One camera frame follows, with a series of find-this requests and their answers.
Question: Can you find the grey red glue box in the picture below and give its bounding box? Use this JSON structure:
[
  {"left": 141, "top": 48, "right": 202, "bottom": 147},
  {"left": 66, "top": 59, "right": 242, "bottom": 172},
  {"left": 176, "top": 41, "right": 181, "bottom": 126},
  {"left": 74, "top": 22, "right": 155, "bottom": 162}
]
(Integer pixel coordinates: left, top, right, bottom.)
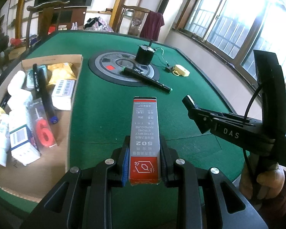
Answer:
[{"left": 129, "top": 97, "right": 161, "bottom": 185}]

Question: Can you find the right hand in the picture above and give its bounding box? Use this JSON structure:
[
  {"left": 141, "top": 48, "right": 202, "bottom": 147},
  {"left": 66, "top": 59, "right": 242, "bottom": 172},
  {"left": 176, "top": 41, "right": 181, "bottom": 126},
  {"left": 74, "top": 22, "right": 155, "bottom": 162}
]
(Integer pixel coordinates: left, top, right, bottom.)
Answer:
[{"left": 239, "top": 163, "right": 285, "bottom": 200}]

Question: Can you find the black small adapter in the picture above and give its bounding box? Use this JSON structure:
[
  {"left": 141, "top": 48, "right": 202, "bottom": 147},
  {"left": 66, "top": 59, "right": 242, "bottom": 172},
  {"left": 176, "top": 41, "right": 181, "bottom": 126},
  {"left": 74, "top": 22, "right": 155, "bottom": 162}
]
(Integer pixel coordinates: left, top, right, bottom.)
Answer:
[{"left": 165, "top": 67, "right": 174, "bottom": 73}]

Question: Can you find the black marker green cap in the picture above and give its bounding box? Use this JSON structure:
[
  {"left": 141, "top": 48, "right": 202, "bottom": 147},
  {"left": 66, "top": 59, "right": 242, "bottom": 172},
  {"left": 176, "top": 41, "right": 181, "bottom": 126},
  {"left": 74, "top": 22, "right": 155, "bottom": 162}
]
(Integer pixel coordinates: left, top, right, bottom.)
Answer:
[{"left": 122, "top": 67, "right": 173, "bottom": 94}]

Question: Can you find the cream yellow small case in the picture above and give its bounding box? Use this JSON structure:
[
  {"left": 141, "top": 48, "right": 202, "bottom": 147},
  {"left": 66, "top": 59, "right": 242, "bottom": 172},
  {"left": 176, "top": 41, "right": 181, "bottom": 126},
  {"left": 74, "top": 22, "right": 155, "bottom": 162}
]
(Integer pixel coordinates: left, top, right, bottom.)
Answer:
[{"left": 174, "top": 64, "right": 190, "bottom": 77}]

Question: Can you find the cardboard box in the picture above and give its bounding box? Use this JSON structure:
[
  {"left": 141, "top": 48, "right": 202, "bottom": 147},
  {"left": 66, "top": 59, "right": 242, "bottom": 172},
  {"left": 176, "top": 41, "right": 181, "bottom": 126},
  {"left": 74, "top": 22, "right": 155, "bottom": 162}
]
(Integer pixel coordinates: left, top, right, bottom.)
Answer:
[{"left": 0, "top": 54, "right": 84, "bottom": 203}]

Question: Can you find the black marker blue cap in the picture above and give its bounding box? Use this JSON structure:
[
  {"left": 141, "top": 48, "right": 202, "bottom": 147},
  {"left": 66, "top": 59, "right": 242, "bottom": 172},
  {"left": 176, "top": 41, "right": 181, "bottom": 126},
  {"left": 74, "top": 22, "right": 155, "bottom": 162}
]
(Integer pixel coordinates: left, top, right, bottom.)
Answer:
[{"left": 32, "top": 64, "right": 58, "bottom": 124}]

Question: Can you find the red scissors package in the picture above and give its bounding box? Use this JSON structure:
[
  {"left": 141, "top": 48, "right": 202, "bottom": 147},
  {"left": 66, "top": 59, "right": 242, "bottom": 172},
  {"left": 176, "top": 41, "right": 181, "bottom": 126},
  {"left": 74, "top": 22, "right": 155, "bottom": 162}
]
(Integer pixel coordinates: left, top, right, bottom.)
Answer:
[{"left": 27, "top": 98, "right": 57, "bottom": 148}]

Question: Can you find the white barcode box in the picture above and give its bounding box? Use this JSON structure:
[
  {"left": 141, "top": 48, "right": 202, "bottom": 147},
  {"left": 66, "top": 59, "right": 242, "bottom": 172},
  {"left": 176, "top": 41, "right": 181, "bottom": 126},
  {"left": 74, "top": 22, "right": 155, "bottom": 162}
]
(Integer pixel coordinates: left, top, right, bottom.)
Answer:
[{"left": 51, "top": 79, "right": 76, "bottom": 111}]

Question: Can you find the black cylindrical motor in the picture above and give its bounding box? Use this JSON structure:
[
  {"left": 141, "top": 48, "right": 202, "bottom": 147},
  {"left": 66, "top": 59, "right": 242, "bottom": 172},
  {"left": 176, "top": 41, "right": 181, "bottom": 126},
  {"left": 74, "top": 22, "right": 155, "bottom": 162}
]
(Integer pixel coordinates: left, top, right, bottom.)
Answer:
[{"left": 135, "top": 40, "right": 155, "bottom": 66}]

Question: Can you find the white blue small box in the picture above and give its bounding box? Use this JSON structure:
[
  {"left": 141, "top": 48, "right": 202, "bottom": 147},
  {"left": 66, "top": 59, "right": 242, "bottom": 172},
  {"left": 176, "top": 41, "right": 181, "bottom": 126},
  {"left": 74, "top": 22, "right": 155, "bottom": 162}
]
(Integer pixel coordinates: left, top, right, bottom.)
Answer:
[{"left": 10, "top": 125, "right": 41, "bottom": 166}]

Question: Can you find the grey round table centre disc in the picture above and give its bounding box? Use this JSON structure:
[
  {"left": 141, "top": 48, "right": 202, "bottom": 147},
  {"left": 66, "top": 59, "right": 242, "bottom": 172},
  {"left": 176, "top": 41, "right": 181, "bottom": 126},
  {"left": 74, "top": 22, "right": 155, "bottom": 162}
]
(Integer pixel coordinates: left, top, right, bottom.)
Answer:
[{"left": 88, "top": 51, "right": 160, "bottom": 87}]

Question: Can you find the yellow snack bag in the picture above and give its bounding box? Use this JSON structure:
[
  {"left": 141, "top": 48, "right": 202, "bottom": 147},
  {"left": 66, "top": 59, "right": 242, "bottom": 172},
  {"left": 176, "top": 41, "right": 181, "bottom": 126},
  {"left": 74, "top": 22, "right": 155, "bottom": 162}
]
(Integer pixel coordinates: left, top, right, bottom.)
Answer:
[{"left": 47, "top": 62, "right": 76, "bottom": 85}]

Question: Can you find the wooden chair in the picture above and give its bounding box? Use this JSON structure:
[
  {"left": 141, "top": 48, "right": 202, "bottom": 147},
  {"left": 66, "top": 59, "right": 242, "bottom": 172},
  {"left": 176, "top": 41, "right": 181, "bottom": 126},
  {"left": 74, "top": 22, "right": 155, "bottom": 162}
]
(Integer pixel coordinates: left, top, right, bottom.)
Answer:
[{"left": 113, "top": 5, "right": 152, "bottom": 37}]

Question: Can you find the maroon cloth on chair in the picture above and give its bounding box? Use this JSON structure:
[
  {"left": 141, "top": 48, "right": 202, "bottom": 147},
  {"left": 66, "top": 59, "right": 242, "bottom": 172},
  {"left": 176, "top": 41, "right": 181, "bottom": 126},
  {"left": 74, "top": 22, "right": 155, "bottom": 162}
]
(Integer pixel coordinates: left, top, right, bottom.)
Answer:
[{"left": 140, "top": 11, "right": 165, "bottom": 41}]

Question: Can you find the wooden armchair left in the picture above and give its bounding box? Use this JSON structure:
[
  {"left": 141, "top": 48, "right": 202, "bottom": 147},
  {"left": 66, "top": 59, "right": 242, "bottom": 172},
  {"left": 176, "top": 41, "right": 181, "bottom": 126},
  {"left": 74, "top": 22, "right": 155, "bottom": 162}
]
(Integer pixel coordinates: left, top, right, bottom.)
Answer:
[{"left": 26, "top": 1, "right": 70, "bottom": 49}]

